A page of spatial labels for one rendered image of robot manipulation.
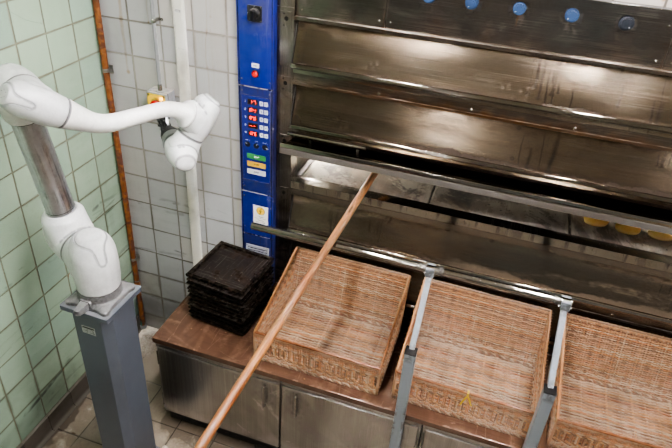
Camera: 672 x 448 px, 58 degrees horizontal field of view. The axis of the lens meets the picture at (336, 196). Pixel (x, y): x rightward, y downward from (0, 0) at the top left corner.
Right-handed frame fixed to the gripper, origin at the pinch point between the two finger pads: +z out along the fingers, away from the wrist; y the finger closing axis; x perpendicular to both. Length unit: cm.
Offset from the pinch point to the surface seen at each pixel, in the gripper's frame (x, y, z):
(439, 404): 74, 83, -116
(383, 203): 80, 29, -52
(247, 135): 33.8, 8.4, -10.9
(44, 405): -68, 130, -12
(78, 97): -27.9, -1.8, 28.0
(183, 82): 13.4, -9.8, 11.4
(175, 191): 7, 48, 20
